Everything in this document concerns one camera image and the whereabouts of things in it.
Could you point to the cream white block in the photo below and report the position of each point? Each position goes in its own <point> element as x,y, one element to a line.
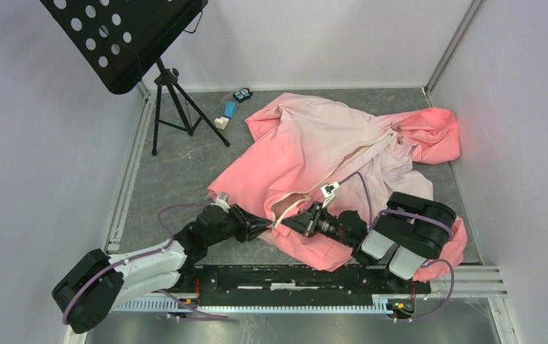
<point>221,123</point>

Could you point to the blue block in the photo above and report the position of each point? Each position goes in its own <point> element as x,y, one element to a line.
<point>230,109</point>

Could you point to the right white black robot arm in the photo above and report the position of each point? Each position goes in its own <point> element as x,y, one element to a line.
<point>418,228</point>

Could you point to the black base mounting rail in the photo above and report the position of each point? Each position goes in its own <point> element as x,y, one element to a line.
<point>290,285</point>

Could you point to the small black blue toy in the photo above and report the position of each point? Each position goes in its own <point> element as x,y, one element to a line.
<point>242,94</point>

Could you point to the white toothed cable duct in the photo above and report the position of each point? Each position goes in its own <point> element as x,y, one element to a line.
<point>161,303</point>

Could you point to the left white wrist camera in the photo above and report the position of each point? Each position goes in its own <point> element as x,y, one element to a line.
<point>222,201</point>

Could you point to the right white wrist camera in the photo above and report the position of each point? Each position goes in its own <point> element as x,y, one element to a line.
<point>328,191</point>

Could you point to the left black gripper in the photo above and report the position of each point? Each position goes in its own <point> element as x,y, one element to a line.
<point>249,226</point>

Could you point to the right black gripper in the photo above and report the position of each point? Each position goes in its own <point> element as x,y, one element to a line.
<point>306,221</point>

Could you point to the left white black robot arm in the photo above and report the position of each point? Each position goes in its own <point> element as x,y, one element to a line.
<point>99,282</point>

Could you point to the black perforated music stand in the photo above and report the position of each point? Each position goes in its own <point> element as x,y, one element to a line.
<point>122,40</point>

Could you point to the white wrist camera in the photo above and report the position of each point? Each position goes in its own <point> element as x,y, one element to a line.
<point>328,191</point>
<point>222,201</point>

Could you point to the pink zip-up jacket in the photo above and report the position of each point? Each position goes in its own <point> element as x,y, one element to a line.
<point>303,142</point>

